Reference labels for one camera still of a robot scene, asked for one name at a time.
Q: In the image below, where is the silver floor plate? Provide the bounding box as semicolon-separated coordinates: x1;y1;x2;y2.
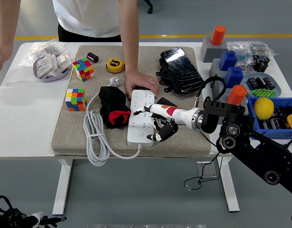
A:
196;161;219;179

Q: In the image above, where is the person's right hand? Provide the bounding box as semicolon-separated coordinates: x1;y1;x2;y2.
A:
0;42;15;73

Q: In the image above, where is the shiny black phone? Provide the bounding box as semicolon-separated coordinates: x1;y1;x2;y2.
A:
160;47;207;95

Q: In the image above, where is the clear bag of small parts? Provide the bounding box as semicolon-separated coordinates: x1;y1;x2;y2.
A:
226;41;256;72

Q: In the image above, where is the purple oval tray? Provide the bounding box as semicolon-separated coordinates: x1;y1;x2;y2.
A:
33;53;71;83

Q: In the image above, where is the clear bag with round tin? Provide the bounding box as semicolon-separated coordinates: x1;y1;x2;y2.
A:
249;41;279;57

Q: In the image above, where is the white power strip with cable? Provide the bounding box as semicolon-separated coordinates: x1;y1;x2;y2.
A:
83;76;156;167

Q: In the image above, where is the blue square block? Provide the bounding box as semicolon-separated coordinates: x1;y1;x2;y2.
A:
224;66;244;88
219;50;238;72

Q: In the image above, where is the dark brown cylinder capacitor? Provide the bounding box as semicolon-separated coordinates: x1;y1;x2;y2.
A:
87;52;100;64

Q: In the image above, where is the black office chair base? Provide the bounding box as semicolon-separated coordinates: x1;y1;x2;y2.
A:
143;0;154;14

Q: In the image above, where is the white table leg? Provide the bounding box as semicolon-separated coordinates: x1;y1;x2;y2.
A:
217;154;241;213
52;159;74;216

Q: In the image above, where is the white wall socket panel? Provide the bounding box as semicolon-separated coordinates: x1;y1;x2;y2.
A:
36;54;59;79
56;51;72;69

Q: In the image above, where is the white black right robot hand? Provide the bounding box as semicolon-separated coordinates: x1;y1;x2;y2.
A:
133;103;196;143

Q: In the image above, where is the green battery pile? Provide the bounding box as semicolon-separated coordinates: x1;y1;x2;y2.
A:
250;89;277;98

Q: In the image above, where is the black capacitor cluster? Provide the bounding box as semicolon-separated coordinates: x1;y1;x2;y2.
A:
253;55;271;73

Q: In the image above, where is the multicolour puzzle cube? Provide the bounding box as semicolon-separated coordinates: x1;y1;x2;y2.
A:
72;58;96;83
65;88;88;112

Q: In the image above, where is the yellow lemon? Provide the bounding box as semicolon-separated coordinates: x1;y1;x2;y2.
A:
253;97;275;121

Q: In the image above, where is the black pouch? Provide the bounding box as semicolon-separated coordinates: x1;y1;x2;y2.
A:
156;58;182;95

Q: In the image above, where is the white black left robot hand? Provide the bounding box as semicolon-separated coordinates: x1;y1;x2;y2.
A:
29;211;68;228

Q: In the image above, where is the blue-grey plate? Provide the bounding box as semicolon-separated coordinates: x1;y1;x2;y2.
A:
240;73;282;98

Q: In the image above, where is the grey-brown fabric mat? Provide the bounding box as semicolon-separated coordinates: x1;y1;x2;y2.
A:
51;45;212;159

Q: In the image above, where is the black plug adapter with cord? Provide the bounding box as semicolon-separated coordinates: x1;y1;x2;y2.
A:
156;96;222;190

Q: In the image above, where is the orange cylinder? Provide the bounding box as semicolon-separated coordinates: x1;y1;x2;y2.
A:
226;85;248;107
211;25;227;46

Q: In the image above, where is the clear bag of white sockets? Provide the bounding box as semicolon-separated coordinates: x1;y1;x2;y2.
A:
19;38;66;67

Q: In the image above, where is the person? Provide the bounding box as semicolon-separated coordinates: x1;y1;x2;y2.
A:
52;0;124;43

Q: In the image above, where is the blue plastic bin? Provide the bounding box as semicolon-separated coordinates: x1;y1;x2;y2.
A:
246;96;292;141

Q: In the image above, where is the black red fabric bundle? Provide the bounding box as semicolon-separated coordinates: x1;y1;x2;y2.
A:
99;86;132;130

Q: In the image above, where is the person's left hand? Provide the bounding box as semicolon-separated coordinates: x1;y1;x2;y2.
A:
124;70;160;100

